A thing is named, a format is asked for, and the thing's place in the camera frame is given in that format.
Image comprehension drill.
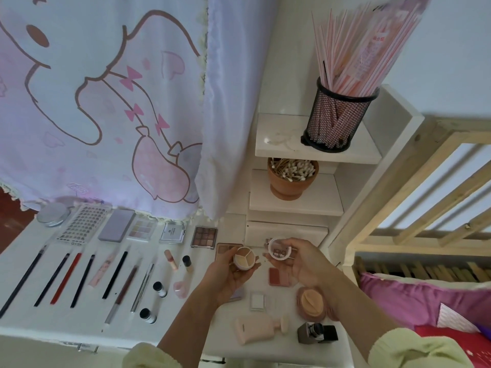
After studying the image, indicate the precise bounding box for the person's left hand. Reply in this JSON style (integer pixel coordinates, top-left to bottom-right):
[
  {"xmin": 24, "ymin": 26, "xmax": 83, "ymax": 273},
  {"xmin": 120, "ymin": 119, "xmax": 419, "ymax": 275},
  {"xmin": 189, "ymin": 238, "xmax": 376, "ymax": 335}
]
[{"xmin": 199, "ymin": 243, "xmax": 262, "ymax": 307}]

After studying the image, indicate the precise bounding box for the person's right hand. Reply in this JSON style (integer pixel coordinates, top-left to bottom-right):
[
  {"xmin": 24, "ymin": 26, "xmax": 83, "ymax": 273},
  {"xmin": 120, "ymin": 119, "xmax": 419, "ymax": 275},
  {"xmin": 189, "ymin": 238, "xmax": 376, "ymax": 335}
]
[{"xmin": 264, "ymin": 237, "xmax": 342, "ymax": 292}]

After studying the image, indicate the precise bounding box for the small round white jar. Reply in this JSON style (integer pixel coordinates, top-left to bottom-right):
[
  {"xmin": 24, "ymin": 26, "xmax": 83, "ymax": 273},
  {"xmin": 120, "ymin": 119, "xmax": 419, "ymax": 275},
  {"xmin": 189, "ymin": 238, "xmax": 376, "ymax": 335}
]
[{"xmin": 233, "ymin": 246, "xmax": 256, "ymax": 271}]

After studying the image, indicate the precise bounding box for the pink blush pan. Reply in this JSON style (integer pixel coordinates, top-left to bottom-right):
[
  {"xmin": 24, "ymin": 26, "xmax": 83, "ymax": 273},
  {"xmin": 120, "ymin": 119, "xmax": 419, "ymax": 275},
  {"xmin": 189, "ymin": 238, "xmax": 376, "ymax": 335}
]
[{"xmin": 269, "ymin": 266, "xmax": 293, "ymax": 287}]

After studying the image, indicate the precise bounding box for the pink cushion compact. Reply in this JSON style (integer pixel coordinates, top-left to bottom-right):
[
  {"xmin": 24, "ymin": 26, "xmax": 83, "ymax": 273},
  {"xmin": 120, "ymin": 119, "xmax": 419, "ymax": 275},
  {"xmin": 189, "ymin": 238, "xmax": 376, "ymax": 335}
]
[{"xmin": 298, "ymin": 286, "xmax": 339, "ymax": 321}]

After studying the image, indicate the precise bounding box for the dark brown eyeshadow palette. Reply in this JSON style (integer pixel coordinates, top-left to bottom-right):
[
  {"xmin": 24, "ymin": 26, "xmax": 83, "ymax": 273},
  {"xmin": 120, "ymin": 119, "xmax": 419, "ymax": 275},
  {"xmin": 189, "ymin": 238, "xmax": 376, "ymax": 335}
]
[{"xmin": 191, "ymin": 226, "xmax": 219, "ymax": 250}]

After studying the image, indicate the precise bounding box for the clear round jar lid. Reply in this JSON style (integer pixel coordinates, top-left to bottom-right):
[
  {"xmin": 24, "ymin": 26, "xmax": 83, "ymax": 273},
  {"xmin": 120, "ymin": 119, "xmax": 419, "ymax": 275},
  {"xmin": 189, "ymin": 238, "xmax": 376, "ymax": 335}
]
[{"xmin": 267, "ymin": 238, "xmax": 294, "ymax": 263}]

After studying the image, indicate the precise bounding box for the pink foundation tube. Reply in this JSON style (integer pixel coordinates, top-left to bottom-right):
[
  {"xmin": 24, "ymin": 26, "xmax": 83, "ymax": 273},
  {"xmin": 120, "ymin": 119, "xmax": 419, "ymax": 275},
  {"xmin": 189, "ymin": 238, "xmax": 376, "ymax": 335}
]
[{"xmin": 234, "ymin": 314, "xmax": 291, "ymax": 346}]

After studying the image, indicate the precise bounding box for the square bottle with black cap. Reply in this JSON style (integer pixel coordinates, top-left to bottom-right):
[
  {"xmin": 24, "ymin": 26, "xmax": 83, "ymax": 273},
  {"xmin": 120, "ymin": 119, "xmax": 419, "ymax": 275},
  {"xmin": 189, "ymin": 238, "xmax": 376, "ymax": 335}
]
[{"xmin": 298, "ymin": 321, "xmax": 325, "ymax": 344}]

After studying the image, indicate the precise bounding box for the clear eyeshadow palette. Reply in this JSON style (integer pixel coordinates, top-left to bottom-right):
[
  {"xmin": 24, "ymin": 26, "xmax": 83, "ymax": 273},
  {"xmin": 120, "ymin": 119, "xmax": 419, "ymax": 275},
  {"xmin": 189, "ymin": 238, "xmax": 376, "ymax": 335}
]
[{"xmin": 127, "ymin": 216, "xmax": 159, "ymax": 242}]

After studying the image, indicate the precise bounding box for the lavender rectangular palette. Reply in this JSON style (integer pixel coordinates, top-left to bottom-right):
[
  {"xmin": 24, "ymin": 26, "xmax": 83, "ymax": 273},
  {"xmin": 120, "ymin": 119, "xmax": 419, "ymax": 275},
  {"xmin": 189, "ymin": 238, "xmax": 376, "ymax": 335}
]
[{"xmin": 98, "ymin": 208, "xmax": 137, "ymax": 243}]

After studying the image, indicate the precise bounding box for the white false eyelash tray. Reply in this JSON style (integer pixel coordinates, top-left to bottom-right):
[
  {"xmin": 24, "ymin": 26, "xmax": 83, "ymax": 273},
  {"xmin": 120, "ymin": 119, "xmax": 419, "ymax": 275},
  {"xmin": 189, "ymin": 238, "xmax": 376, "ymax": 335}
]
[{"xmin": 57, "ymin": 203, "xmax": 110, "ymax": 244}]

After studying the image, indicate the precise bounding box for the red lip pencil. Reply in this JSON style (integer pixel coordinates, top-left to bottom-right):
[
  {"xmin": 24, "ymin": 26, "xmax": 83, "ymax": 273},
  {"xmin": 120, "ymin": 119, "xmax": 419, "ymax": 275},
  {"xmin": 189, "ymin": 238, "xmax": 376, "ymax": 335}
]
[{"xmin": 51, "ymin": 252, "xmax": 83, "ymax": 306}]

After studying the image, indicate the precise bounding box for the round silver compact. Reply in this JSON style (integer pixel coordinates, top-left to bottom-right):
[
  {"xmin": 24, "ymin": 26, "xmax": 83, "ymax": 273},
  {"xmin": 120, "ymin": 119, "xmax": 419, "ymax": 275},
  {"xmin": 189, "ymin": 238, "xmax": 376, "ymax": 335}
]
[{"xmin": 37, "ymin": 201, "xmax": 72, "ymax": 227}]

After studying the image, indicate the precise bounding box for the person's left forearm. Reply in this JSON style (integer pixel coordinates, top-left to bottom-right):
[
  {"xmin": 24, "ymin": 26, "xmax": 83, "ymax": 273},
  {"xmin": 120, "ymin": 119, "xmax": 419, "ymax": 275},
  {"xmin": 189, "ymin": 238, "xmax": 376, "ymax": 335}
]
[{"xmin": 123, "ymin": 291, "xmax": 235, "ymax": 368}]

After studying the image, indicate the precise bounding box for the person's right forearm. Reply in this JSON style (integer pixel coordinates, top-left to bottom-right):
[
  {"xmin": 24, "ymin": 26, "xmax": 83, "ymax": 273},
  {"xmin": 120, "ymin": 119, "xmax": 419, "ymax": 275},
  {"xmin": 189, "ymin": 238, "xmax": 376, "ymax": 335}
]
[{"xmin": 322, "ymin": 275, "xmax": 491, "ymax": 368}]

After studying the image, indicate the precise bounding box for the terracotta pot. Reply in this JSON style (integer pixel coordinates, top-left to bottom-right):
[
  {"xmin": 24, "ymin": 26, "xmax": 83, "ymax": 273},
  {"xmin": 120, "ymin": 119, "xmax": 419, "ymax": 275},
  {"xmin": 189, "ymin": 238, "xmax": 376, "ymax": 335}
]
[{"xmin": 267, "ymin": 157, "xmax": 320, "ymax": 201}]

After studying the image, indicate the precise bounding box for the bunch of cotton swabs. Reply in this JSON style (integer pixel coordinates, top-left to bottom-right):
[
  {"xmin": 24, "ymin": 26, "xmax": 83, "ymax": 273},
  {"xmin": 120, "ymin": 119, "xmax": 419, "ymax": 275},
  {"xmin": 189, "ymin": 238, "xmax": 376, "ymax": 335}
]
[{"xmin": 271, "ymin": 157, "xmax": 317, "ymax": 181}]

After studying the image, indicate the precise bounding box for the white shelf unit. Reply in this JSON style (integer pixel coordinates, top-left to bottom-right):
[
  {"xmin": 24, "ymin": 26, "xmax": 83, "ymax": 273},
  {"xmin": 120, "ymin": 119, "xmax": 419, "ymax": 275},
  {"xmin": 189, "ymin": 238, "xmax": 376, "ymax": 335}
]
[{"xmin": 247, "ymin": 84, "xmax": 425, "ymax": 246}]

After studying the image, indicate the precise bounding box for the dark container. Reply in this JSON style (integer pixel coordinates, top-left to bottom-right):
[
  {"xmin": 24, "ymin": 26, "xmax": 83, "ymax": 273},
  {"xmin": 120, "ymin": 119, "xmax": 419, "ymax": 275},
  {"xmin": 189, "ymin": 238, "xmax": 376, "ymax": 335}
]
[{"xmin": 301, "ymin": 78, "xmax": 379, "ymax": 154}]

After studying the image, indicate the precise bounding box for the white paper sheet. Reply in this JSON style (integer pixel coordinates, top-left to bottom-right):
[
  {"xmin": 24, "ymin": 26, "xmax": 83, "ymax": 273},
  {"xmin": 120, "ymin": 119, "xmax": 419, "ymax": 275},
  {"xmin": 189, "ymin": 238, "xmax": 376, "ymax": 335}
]
[{"xmin": 437, "ymin": 303, "xmax": 484, "ymax": 333}]

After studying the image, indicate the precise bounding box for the red shiny packet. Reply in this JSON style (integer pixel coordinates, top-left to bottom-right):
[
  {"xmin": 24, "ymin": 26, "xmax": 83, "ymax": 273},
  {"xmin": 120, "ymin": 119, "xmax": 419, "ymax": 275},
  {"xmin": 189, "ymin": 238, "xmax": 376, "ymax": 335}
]
[{"xmin": 414, "ymin": 324, "xmax": 491, "ymax": 368}]

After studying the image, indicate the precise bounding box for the white table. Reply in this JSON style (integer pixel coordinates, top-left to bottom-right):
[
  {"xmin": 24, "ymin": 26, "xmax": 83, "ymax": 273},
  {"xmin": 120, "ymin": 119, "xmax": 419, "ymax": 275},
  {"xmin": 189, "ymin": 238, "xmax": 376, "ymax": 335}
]
[{"xmin": 0, "ymin": 211, "xmax": 350, "ymax": 361}]

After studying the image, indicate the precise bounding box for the reddish brown door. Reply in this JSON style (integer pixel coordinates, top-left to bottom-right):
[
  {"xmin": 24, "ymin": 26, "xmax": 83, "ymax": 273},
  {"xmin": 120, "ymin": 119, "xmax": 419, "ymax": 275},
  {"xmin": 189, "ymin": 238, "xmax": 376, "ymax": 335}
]
[{"xmin": 0, "ymin": 191, "xmax": 35, "ymax": 254}]

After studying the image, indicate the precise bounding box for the pink cartoon print cloth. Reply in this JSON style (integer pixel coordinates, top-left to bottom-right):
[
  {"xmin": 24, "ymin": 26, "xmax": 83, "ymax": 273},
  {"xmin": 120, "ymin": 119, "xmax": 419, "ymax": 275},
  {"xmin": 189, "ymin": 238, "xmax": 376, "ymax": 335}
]
[{"xmin": 0, "ymin": 0, "xmax": 279, "ymax": 221}]

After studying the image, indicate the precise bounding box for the bunch of pink sticks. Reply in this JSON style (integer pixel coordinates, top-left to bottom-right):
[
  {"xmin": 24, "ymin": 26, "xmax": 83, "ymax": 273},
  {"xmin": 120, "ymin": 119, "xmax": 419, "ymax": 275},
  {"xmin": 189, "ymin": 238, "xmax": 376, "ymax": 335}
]
[{"xmin": 313, "ymin": 0, "xmax": 432, "ymax": 97}]

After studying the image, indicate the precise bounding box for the small white bow-handle drawer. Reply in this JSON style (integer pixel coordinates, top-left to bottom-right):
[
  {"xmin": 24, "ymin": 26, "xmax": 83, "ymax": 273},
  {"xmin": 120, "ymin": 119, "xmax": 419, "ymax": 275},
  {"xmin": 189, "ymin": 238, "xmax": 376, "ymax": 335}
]
[{"xmin": 245, "ymin": 220, "xmax": 329, "ymax": 246}]

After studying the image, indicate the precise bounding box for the wooden bed frame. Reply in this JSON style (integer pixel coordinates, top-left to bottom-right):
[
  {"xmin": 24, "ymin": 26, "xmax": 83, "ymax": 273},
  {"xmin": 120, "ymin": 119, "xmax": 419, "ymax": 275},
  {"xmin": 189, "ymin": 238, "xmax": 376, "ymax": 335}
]
[{"xmin": 326, "ymin": 114, "xmax": 491, "ymax": 368}]

